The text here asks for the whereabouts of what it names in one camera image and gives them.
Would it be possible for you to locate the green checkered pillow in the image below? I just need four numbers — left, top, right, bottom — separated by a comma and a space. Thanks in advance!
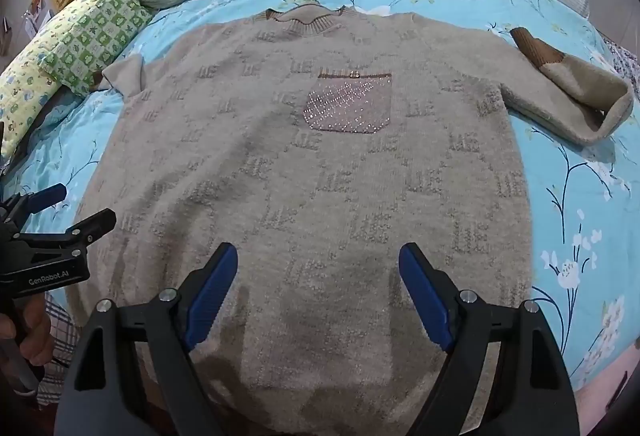
39, 0, 155, 97

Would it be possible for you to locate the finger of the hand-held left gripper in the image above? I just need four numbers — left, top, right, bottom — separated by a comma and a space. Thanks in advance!
19, 183, 68, 218
12, 209, 117, 262

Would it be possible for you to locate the blue floral bed sheet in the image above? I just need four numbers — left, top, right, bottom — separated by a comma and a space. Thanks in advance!
0, 0, 640, 397

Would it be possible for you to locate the person's left hand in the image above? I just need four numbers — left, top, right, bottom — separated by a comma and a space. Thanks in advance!
0, 300, 53, 369

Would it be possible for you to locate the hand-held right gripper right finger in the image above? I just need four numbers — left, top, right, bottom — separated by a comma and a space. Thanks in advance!
398, 242, 581, 436

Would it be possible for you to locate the beige knit sweater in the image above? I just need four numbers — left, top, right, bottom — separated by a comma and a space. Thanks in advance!
75, 5, 635, 436

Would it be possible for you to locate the yellow floral pillow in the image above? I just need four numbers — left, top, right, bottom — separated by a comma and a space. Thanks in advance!
0, 0, 108, 159

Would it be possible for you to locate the dotted white cloth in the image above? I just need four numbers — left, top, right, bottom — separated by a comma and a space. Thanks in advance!
600, 33, 640, 92

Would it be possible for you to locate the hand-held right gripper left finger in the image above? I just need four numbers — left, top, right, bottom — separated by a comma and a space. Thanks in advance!
57, 242, 240, 436

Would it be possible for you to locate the plaid cloth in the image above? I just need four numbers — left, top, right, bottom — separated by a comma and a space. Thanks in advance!
37, 291, 83, 404

